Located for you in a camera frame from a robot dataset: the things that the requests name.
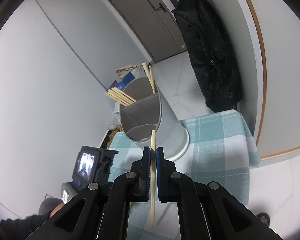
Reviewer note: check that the black hanging backpack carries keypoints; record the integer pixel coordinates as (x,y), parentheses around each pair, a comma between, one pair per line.
(211,54)

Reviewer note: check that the blue cardboard box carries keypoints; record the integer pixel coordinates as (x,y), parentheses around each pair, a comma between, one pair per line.
(123,83)

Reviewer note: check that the teal plaid tablecloth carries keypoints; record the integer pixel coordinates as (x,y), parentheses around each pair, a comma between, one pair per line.
(221,149)

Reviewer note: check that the grey plastic parcel bag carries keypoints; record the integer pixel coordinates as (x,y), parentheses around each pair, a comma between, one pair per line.
(116,118)

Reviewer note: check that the person's left hand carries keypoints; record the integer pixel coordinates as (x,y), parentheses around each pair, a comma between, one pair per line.
(56,209)

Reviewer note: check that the grey-brown entrance door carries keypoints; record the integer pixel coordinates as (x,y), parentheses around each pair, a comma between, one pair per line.
(154,25)

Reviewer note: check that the wooden chopstick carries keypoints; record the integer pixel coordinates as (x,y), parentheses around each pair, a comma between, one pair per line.
(145,67)
(152,178)
(119,96)
(122,96)
(152,79)
(116,99)
(123,93)

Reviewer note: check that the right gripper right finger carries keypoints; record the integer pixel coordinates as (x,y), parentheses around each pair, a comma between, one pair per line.
(207,211)

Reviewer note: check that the brown suede shoe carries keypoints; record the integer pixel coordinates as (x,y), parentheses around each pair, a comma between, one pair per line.
(117,129)

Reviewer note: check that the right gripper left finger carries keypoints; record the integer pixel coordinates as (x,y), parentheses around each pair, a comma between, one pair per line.
(100,211)

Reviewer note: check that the white oval utensil holder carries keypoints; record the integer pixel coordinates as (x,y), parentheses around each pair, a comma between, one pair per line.
(153,112)

